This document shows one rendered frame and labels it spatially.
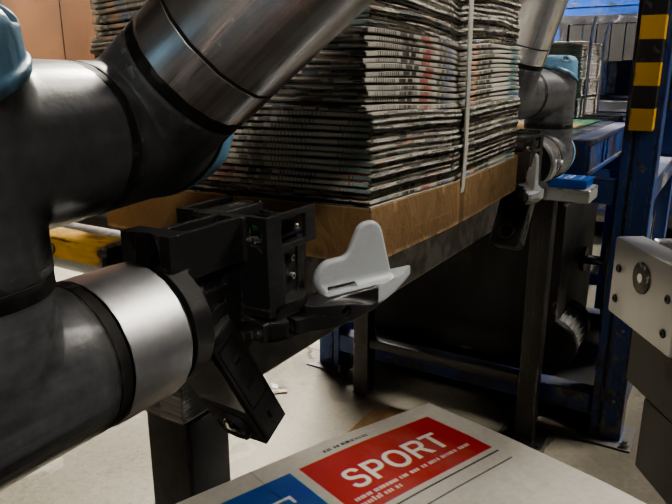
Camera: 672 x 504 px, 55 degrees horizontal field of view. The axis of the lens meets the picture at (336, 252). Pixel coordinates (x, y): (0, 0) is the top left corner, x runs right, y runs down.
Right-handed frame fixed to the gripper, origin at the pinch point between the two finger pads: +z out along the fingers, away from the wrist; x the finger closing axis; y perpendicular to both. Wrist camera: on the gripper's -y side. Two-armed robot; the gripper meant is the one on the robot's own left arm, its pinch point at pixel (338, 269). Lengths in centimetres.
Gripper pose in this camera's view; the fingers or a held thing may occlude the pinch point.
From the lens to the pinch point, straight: 51.5
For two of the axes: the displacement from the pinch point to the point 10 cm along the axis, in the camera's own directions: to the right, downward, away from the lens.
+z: 5.1, -2.3, 8.3
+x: -8.6, -1.2, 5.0
